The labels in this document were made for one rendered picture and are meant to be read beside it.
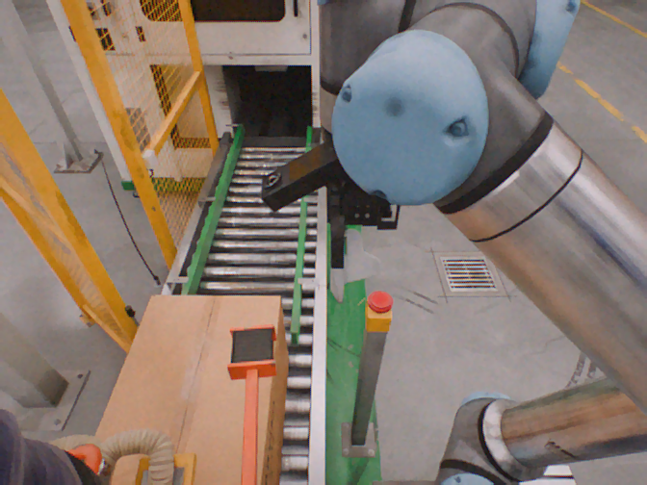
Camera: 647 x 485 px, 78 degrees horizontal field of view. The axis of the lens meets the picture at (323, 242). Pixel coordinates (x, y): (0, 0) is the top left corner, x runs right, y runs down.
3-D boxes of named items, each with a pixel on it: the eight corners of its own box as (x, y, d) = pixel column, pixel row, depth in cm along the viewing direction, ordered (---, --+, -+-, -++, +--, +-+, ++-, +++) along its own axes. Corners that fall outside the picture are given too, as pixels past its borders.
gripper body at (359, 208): (396, 236, 46) (412, 143, 38) (322, 236, 46) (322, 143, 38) (387, 195, 51) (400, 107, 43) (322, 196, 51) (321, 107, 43)
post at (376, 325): (349, 431, 184) (366, 298, 114) (364, 431, 184) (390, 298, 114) (350, 446, 179) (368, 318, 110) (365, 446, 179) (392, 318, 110)
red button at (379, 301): (366, 297, 115) (367, 289, 112) (390, 298, 114) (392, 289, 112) (368, 318, 110) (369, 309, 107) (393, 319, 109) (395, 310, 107)
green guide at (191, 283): (228, 137, 269) (226, 124, 263) (244, 137, 269) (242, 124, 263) (154, 343, 154) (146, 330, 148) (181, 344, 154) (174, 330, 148)
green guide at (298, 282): (307, 137, 269) (307, 124, 263) (323, 137, 269) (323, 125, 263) (291, 344, 154) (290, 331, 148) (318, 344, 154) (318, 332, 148)
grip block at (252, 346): (233, 341, 79) (229, 326, 76) (276, 337, 80) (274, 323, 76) (230, 380, 73) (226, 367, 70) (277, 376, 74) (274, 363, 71)
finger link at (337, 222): (345, 270, 44) (345, 191, 42) (330, 271, 44) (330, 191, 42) (342, 263, 48) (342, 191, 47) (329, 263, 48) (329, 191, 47)
